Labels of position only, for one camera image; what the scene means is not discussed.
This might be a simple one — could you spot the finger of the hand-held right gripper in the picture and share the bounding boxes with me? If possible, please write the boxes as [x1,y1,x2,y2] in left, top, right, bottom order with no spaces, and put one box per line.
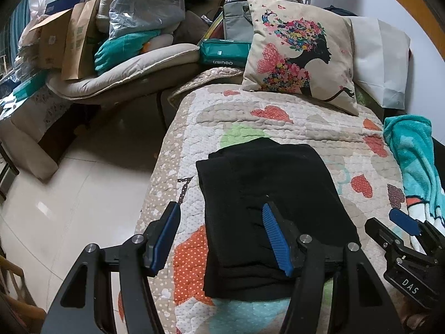
[389,209,426,236]
[364,217,406,251]

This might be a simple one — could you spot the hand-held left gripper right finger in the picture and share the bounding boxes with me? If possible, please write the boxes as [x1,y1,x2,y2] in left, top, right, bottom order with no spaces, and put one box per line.
[261,202,400,334]

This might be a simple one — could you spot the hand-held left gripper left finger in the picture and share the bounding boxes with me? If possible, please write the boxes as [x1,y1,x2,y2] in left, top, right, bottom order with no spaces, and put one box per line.
[41,201,181,334]

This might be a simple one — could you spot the black pants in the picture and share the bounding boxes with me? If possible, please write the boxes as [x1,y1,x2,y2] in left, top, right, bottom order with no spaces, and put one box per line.
[196,137,360,300]

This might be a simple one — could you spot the person's right hand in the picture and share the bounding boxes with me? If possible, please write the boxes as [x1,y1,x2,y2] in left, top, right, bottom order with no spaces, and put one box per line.
[400,306,432,331]

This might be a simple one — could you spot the teal fleece blanket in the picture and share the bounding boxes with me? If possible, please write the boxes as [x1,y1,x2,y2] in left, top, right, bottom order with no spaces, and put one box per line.
[382,114,445,251]

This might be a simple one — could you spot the quilted heart pattern bedspread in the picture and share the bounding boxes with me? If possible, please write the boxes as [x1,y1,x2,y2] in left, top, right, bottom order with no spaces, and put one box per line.
[118,68,411,334]

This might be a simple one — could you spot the wooden chair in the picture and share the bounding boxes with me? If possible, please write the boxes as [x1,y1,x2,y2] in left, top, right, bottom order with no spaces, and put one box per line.
[0,254,46,334]

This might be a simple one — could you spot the white paper bag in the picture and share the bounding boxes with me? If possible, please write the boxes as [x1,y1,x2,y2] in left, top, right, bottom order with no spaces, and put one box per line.
[348,16,412,109]

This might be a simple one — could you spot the beige seat cushion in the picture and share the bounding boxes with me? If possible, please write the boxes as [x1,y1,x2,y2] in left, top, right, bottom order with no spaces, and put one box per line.
[47,43,200,100]

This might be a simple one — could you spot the beige patterned cloth cover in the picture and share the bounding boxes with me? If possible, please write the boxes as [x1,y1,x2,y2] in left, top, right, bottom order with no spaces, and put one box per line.
[0,83,70,181]

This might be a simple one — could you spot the printed flower figure cushion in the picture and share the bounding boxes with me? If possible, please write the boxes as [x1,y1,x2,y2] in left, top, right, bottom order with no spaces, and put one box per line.
[241,0,360,116]

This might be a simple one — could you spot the teal tissue pack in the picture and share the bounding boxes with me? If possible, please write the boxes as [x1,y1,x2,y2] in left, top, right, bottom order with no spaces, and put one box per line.
[199,39,251,68]

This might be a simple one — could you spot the teal cloth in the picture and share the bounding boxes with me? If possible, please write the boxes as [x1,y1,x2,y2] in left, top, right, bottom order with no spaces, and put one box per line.
[94,30,160,75]

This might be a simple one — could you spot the stack of teal white packs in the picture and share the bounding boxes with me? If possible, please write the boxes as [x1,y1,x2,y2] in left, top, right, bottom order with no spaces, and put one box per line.
[0,70,47,112]

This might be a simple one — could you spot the brown paper bag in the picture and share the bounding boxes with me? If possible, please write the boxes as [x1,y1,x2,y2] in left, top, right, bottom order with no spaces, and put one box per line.
[62,0,103,80]

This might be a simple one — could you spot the dark backpack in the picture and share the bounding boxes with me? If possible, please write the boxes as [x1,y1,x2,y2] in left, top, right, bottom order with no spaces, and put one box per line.
[323,5,352,18]

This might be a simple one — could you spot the grey fabric bag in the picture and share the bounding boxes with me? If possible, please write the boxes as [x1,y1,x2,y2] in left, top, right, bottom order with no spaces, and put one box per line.
[222,0,261,42]

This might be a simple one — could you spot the cardboard box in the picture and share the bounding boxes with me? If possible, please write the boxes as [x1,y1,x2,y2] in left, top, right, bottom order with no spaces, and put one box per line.
[33,9,73,68]

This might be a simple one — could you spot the clear plastic bag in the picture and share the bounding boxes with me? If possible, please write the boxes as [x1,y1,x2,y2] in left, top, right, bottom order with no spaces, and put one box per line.
[108,0,186,39]

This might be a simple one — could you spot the blue box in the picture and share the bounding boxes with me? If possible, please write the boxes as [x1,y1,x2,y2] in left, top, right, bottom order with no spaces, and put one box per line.
[45,0,87,14]

